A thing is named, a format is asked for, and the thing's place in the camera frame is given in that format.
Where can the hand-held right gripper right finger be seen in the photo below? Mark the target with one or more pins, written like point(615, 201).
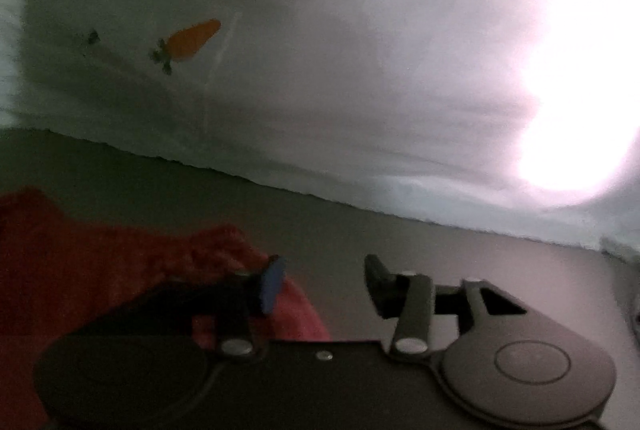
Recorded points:
point(376, 282)

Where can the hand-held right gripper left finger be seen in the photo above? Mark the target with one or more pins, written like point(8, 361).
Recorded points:
point(271, 284)

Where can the red cloth garment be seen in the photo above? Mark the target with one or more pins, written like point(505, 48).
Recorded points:
point(75, 270)

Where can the white carrot print bed sheet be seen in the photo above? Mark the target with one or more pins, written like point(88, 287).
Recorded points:
point(320, 59)

